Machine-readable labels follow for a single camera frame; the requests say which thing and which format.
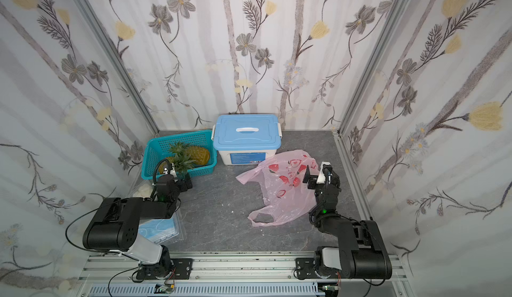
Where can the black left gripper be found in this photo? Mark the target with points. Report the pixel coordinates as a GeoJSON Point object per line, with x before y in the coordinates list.
{"type": "Point", "coordinates": [182, 183]}

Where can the pink plastic bag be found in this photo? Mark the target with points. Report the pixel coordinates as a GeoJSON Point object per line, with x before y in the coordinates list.
{"type": "Point", "coordinates": [285, 196]}

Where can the pineapple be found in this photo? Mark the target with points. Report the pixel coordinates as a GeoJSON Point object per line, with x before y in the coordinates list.
{"type": "Point", "coordinates": [190, 154]}
{"type": "Point", "coordinates": [181, 164]}

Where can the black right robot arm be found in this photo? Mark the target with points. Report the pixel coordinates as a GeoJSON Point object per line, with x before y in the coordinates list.
{"type": "Point", "coordinates": [360, 252]}

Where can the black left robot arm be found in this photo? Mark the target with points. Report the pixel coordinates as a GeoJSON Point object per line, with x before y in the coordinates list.
{"type": "Point", "coordinates": [115, 227]}

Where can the bag of white contents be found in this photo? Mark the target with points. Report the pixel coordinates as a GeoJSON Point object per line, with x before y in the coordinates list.
{"type": "Point", "coordinates": [144, 190]}

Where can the teal plastic basket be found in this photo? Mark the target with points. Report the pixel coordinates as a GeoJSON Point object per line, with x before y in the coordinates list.
{"type": "Point", "coordinates": [159, 148]}

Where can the packet of blue face masks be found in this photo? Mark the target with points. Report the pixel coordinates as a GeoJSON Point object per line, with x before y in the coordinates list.
{"type": "Point", "coordinates": [163, 231]}

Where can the blue lidded storage box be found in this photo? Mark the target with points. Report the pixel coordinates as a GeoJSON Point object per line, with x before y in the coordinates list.
{"type": "Point", "coordinates": [246, 139]}

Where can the small green circuit board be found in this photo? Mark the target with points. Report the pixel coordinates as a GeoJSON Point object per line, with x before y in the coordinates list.
{"type": "Point", "coordinates": [165, 289]}

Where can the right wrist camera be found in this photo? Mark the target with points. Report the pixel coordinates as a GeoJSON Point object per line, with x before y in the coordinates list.
{"type": "Point", "coordinates": [325, 173]}

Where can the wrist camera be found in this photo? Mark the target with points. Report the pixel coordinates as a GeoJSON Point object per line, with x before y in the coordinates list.
{"type": "Point", "coordinates": [325, 173]}
{"type": "Point", "coordinates": [172, 172]}

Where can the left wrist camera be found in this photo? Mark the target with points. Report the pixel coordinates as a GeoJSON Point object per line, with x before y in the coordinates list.
{"type": "Point", "coordinates": [172, 172]}

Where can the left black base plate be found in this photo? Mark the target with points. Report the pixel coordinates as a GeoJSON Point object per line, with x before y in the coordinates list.
{"type": "Point", "coordinates": [177, 268]}

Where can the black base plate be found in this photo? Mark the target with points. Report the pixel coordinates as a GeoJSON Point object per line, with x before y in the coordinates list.
{"type": "Point", "coordinates": [177, 268]}
{"type": "Point", "coordinates": [305, 269]}

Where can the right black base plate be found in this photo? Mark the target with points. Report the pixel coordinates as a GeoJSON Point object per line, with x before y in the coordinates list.
{"type": "Point", "coordinates": [305, 269]}

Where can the aluminium mounting rail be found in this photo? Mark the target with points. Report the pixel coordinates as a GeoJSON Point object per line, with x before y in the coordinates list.
{"type": "Point", "coordinates": [241, 267]}

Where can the white slotted cable duct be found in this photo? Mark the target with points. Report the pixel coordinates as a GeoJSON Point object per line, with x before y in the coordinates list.
{"type": "Point", "coordinates": [210, 289]}

